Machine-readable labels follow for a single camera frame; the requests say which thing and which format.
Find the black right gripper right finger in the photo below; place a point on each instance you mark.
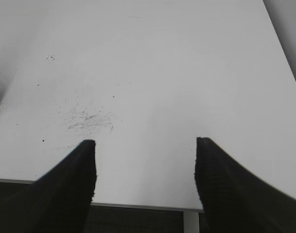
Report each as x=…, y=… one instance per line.
x=235, y=200

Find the white table leg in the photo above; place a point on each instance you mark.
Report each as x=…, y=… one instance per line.
x=191, y=222

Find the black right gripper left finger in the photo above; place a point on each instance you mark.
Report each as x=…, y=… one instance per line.
x=59, y=201

